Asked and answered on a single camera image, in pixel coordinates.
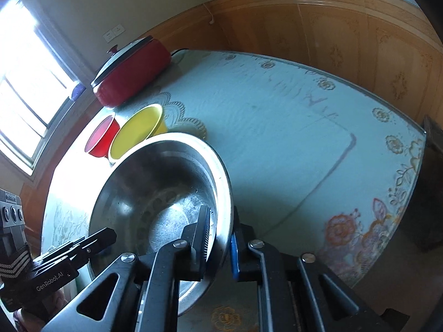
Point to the purple item on windowsill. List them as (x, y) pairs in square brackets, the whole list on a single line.
[(78, 91)]

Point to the window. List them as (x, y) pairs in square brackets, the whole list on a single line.
[(20, 103)]

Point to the grey pot lid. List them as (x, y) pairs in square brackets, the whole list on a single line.
[(119, 58)]

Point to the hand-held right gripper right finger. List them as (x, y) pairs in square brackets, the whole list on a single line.
[(234, 259)]

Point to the person's left hand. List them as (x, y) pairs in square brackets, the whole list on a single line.
[(26, 320)]

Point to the red cooking pot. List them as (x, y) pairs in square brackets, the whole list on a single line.
[(135, 76)]

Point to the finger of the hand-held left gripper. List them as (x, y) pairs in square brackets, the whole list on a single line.
[(102, 238), (59, 257)]

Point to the white wall socket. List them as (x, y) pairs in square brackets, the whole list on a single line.
[(114, 33)]

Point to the stainless steel bowl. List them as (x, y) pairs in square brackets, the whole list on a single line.
[(145, 193)]

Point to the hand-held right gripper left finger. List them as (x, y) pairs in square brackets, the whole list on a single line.
[(202, 238)]

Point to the yellow plastic bowl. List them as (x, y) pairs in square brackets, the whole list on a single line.
[(135, 133)]

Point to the red plastic bowl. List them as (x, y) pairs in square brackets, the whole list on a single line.
[(100, 138)]

